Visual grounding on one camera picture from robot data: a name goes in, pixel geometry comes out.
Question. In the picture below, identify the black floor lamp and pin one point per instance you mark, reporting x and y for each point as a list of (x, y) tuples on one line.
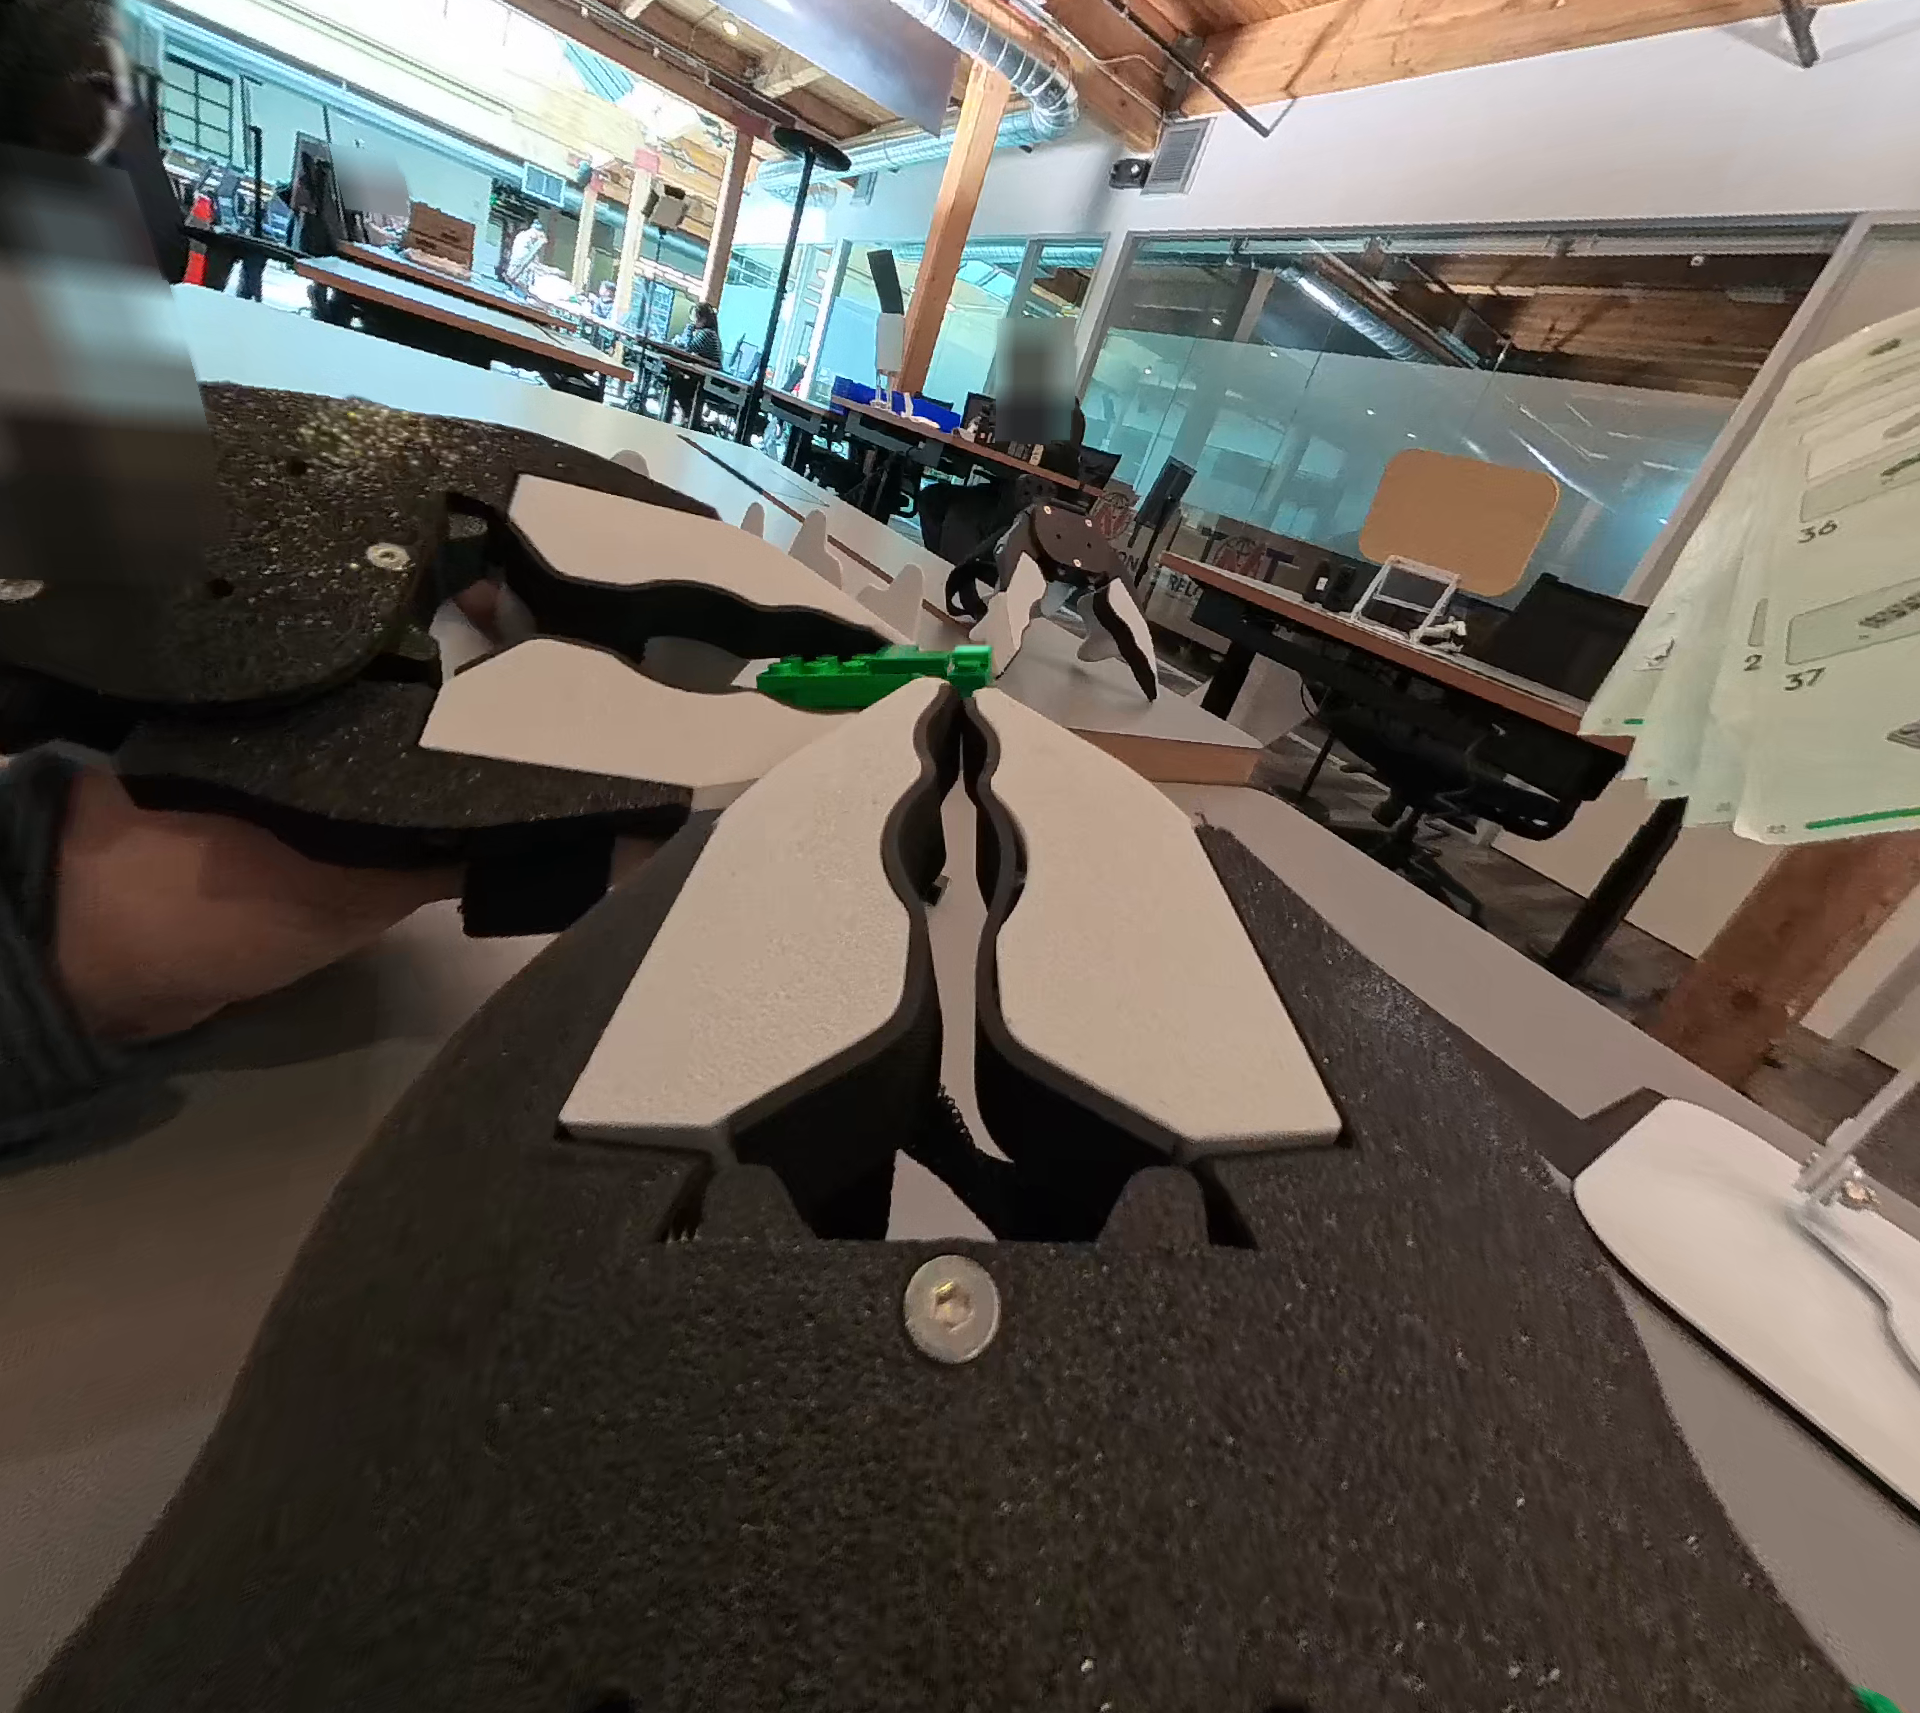
[(811, 152)]

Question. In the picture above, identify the green toy brick assembly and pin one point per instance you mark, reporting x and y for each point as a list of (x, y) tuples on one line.
[(872, 673)]

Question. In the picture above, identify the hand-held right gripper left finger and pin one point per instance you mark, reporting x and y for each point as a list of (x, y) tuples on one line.
[(796, 948)]

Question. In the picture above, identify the brown cardboard box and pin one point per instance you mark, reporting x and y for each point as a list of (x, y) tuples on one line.
[(442, 232)]

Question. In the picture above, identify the black office chair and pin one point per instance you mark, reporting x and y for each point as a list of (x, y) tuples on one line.
[(1560, 649)]

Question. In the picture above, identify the person's left hand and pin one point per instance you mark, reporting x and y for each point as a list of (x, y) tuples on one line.
[(226, 902)]

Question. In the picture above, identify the long wooden table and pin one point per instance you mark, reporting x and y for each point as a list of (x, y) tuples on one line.
[(449, 312)]

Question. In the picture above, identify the white wood-edged desk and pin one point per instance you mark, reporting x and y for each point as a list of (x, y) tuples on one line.
[(374, 371)]

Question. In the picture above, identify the green brick instruction booklet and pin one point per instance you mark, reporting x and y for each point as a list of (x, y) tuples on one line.
[(1801, 575)]

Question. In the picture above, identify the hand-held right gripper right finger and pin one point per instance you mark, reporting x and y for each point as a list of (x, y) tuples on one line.
[(1154, 964)]

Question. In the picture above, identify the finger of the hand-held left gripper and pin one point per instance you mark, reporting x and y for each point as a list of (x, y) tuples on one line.
[(599, 716), (644, 542)]

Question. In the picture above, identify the white wall vent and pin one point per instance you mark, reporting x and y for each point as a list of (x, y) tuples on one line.
[(1177, 157)]

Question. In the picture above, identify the brown-top office desk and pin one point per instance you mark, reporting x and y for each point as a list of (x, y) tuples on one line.
[(1424, 668)]

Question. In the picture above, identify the thick wooden post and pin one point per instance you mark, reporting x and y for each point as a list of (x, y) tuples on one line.
[(1771, 948)]

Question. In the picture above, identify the grey desk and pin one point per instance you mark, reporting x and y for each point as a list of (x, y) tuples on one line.
[(1395, 977)]

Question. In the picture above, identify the row of blue bins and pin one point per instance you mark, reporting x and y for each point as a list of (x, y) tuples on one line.
[(901, 406)]

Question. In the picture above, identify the slim wooden post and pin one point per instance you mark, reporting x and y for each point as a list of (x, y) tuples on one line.
[(945, 244)]

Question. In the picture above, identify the white book stand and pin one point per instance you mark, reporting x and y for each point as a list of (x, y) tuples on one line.
[(1696, 1218)]

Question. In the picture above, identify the tan board book stand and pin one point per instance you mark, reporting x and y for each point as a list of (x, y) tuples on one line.
[(1455, 523)]

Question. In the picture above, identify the glass partition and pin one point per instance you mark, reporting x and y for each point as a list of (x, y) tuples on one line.
[(1350, 393)]

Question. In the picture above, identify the spare hand-held gripper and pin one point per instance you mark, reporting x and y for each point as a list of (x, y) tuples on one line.
[(1072, 536)]

